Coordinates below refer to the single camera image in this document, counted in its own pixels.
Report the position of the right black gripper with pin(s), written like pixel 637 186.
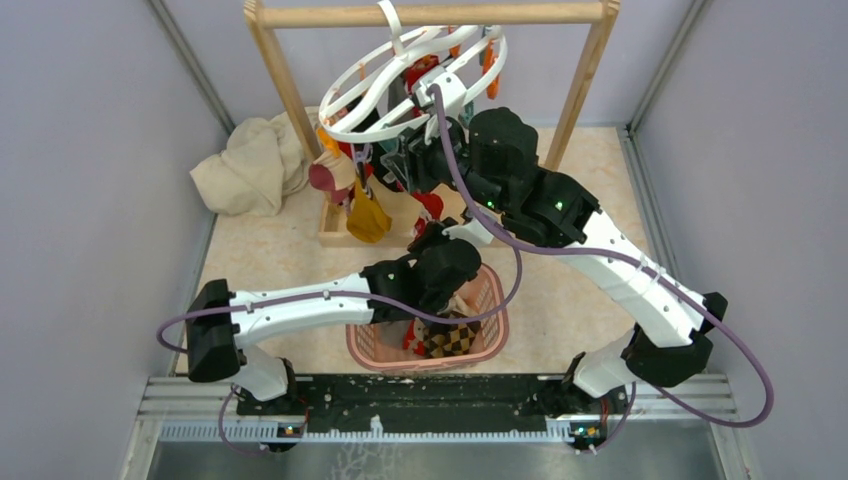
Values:
pixel 410 162

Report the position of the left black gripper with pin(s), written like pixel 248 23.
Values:
pixel 435 232

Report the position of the beige brown sock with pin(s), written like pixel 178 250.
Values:
pixel 460 308

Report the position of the brown yellow argyle sock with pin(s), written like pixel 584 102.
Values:
pixel 450 340

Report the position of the red patterned sock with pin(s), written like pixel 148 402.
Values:
pixel 418 69

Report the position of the pink plastic laundry basket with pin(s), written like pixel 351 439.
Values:
pixel 379 347

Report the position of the wooden hanger rack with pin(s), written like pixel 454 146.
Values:
pixel 600 16

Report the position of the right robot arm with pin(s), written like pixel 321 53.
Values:
pixel 669 342

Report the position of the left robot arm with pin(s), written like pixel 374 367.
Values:
pixel 224 327

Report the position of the white round clip hanger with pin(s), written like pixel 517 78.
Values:
pixel 388 91

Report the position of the plain red sock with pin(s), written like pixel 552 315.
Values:
pixel 431 210

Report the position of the mustard yellow sock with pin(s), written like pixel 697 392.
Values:
pixel 367 221

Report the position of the beige crumpled cloth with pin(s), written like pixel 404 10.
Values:
pixel 262 163

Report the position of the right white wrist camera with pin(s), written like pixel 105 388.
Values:
pixel 455 94

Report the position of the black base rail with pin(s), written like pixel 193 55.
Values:
pixel 441 408

